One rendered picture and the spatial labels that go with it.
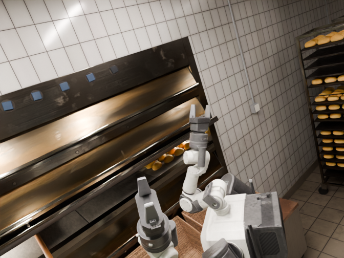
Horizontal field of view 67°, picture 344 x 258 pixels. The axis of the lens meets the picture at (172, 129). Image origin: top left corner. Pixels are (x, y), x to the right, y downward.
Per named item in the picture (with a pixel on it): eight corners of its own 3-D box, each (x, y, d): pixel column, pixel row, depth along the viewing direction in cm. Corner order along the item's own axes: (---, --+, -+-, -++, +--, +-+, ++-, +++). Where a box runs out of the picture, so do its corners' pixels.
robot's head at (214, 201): (229, 191, 99) (213, 178, 99) (227, 205, 91) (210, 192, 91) (218, 200, 102) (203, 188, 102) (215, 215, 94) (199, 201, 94)
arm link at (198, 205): (200, 207, 145) (230, 195, 131) (188, 220, 135) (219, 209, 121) (189, 189, 146) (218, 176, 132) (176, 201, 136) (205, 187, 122)
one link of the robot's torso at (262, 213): (289, 240, 116) (273, 171, 107) (302, 316, 86) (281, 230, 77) (225, 242, 127) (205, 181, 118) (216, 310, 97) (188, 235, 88)
